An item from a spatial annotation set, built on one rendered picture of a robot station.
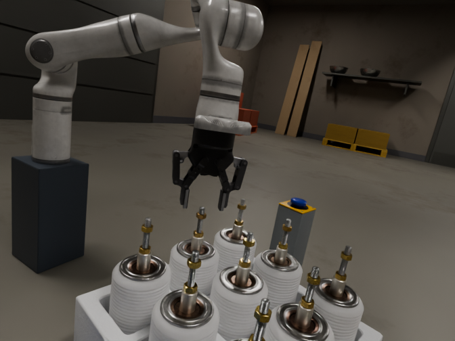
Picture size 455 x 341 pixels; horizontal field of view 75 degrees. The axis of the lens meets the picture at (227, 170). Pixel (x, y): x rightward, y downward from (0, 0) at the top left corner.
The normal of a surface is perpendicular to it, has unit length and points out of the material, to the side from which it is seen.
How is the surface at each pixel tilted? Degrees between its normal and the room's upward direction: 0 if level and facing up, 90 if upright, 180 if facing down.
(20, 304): 0
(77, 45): 95
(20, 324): 0
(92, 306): 0
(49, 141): 90
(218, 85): 90
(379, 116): 90
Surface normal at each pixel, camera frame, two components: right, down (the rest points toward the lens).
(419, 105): -0.51, 0.12
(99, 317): 0.16, -0.96
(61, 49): 0.11, 0.26
